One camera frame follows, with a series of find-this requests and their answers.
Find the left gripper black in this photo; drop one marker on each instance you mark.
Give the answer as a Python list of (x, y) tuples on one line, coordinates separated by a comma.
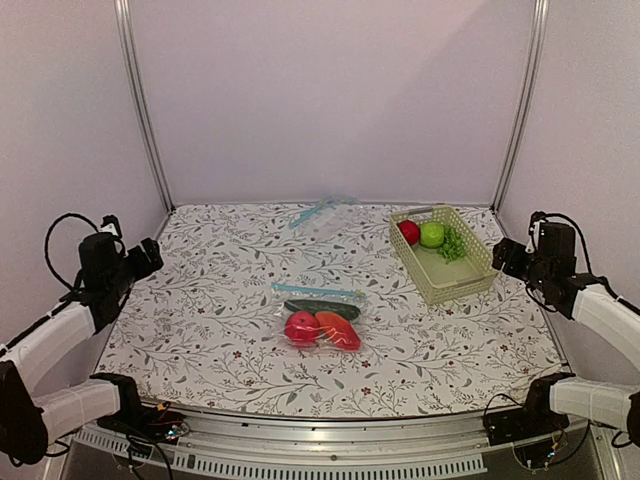
[(144, 267)]

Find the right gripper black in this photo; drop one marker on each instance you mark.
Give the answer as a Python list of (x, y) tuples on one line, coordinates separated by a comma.
[(506, 246)]

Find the red toy apple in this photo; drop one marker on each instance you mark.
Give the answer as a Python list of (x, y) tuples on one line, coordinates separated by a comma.
[(302, 328)]

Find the dark green toy cucumber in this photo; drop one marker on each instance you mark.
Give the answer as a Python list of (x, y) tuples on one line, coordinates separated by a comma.
[(346, 311)]

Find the clear zip bag blue zipper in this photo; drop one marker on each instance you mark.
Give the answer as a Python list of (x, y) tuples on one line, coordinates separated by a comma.
[(282, 292)]

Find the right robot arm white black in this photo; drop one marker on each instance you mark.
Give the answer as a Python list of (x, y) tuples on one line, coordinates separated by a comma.
[(546, 265)]

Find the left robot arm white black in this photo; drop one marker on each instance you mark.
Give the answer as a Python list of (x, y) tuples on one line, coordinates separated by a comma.
[(94, 300)]

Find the green toy grape bunch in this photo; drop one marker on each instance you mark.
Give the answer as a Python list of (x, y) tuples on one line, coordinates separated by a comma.
[(453, 248)]

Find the beige perforated plastic basket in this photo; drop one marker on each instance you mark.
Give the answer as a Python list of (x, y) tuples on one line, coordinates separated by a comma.
[(440, 277)]

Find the light green toy fruit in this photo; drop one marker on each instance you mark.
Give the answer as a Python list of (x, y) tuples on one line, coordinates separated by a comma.
[(432, 234)]

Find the dark red toy fruit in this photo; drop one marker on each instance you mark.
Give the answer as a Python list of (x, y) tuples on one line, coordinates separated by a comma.
[(410, 231)]

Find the floral patterned tablecloth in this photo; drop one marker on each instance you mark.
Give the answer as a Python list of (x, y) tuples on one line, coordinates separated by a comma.
[(205, 331)]

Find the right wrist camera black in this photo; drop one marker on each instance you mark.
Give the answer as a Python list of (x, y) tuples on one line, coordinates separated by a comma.
[(537, 218)]

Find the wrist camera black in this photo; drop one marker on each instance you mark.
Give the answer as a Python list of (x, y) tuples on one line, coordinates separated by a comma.
[(110, 224), (537, 218)]

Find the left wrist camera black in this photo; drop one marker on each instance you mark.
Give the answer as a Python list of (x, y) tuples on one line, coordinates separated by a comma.
[(110, 224)]

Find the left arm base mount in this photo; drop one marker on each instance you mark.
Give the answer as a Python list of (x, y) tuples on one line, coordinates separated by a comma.
[(153, 424)]

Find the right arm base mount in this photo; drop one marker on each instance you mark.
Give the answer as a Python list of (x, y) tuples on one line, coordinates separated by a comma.
[(527, 420)]

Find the aluminium front rail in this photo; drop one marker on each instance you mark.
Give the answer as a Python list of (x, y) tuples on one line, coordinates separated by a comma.
[(223, 444)]

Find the left aluminium frame post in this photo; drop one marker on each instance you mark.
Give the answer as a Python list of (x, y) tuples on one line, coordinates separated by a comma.
[(141, 108)]

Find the aluminium frame post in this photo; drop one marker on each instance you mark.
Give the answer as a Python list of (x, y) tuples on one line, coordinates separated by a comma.
[(141, 108), (533, 58)]

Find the right aluminium frame post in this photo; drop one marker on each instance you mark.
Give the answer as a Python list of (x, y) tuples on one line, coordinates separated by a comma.
[(533, 58)]

